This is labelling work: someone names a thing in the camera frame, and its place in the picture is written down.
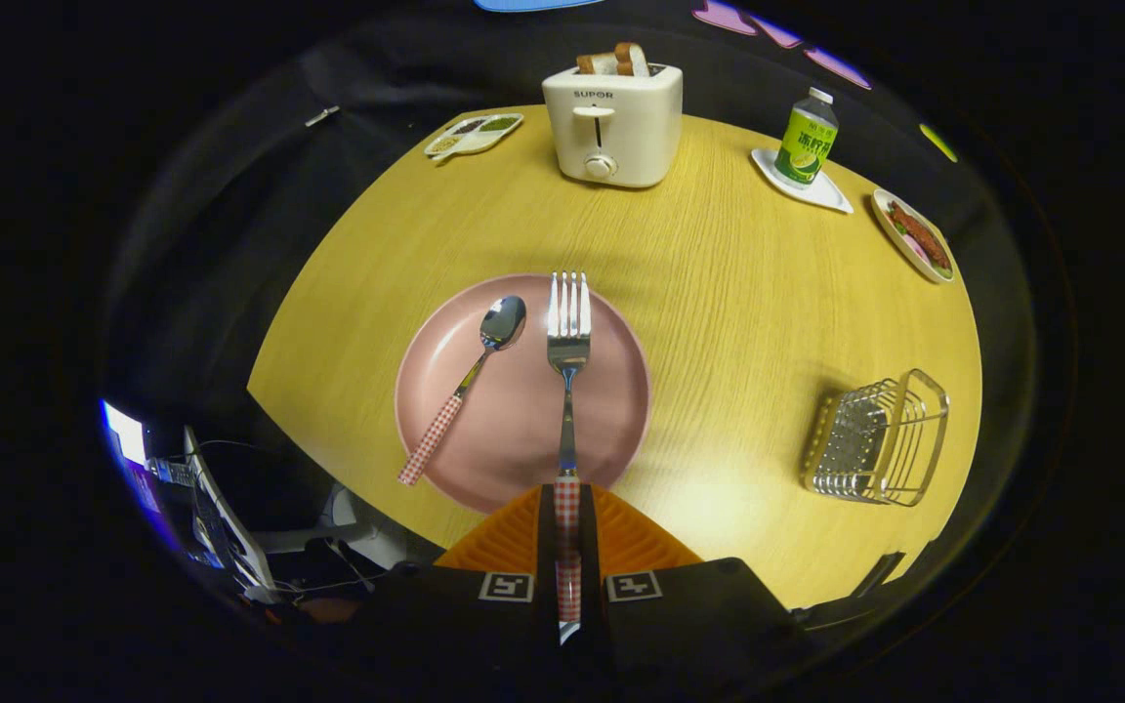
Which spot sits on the white plastic object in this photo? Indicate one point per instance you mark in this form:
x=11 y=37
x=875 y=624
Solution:
x=357 y=537

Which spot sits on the black backdrop cloth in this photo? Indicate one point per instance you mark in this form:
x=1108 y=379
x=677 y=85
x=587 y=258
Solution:
x=230 y=244

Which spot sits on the toast bread slice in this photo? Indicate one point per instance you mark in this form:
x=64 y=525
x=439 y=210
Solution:
x=599 y=63
x=632 y=59

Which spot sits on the grey laptop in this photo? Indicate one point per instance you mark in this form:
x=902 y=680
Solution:
x=221 y=517

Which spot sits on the white toaster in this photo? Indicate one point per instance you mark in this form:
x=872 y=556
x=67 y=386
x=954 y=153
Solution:
x=621 y=127

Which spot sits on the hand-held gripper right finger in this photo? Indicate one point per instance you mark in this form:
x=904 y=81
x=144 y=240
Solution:
x=680 y=615

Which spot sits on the pink plate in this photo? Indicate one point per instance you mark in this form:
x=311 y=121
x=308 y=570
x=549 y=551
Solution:
x=514 y=439

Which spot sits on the white food plate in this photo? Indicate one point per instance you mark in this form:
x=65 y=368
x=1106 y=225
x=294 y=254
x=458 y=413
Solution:
x=890 y=234

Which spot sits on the silver clip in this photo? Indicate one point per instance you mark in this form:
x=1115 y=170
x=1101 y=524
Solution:
x=321 y=116

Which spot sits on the white condiment tray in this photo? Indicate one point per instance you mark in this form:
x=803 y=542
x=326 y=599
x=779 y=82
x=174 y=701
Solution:
x=475 y=137

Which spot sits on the green label drink bottle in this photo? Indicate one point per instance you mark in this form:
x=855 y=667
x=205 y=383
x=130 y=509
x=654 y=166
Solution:
x=805 y=146

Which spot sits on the fried meat cutlet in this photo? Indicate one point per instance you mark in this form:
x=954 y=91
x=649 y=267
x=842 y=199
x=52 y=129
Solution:
x=922 y=237

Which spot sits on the white coaster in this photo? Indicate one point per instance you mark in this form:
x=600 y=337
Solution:
x=831 y=198

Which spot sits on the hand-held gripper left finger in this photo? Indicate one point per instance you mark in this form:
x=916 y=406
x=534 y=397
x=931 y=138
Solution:
x=484 y=615

